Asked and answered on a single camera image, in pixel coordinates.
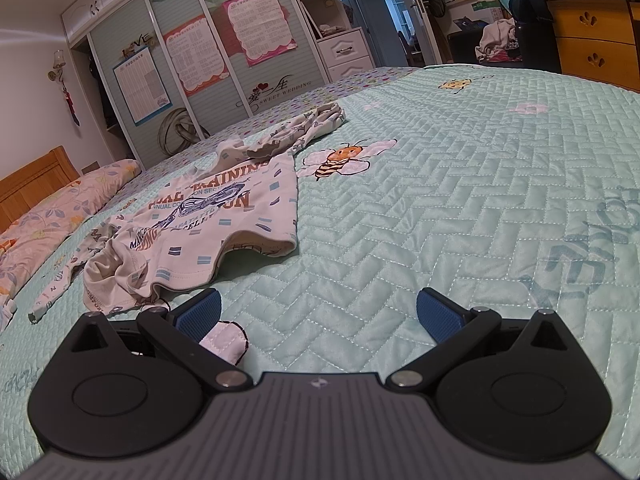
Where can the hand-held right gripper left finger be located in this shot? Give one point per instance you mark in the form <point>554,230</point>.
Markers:
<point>200,316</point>

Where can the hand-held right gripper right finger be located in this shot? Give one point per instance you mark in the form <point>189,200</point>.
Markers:
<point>437,311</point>

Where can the white printed long-sleeve shirt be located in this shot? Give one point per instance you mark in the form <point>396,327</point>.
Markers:
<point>220,210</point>

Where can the pile of clothes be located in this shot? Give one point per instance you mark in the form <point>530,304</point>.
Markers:
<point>495,40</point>

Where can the mint quilted bee bedspread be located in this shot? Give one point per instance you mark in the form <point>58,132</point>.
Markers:
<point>450,210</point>

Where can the floral pillow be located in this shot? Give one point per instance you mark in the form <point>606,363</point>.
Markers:
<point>45,225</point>

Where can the light blue folded cloth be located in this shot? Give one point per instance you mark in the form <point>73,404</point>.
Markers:
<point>5,317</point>

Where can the white sliding-door wardrobe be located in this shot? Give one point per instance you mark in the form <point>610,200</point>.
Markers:
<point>210,110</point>

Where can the wooden headboard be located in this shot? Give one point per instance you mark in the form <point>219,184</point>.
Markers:
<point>35,180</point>

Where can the patterned bed sheet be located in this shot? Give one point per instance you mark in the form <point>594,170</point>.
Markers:
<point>300,102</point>

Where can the red hanging ornament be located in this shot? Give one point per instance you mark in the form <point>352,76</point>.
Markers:
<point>71,105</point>

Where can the white drawer unit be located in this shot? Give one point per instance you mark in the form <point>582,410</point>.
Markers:
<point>347,55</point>

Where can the white door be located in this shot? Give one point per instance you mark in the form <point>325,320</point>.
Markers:
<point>426,15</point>

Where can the wooden dresser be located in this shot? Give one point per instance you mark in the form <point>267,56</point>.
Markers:
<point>595,35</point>

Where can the blue-bordered wall poster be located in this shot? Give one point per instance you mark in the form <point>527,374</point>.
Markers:
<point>140,85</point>

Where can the orange-bordered wall poster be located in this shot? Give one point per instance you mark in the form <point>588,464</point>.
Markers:
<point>197,55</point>

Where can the wall lamp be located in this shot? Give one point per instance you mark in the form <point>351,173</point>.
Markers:
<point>57,65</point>

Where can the pink-bordered wall poster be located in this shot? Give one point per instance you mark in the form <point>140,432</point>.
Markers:
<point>257,22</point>

